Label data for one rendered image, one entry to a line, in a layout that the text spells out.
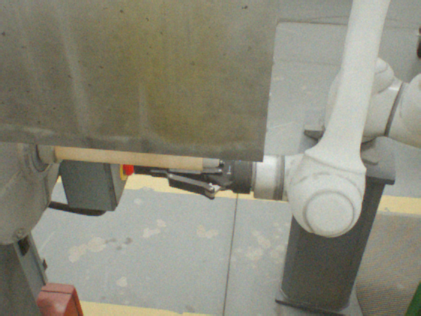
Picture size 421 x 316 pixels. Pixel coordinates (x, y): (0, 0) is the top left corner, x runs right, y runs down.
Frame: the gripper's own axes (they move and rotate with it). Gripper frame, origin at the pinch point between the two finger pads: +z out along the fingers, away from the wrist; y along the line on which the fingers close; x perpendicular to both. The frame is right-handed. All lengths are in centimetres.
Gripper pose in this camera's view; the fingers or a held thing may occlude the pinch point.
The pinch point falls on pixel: (151, 168)
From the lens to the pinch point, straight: 101.3
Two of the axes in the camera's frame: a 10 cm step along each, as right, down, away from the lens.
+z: -9.9, -0.8, 0.8
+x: 0.0, -7.5, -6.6
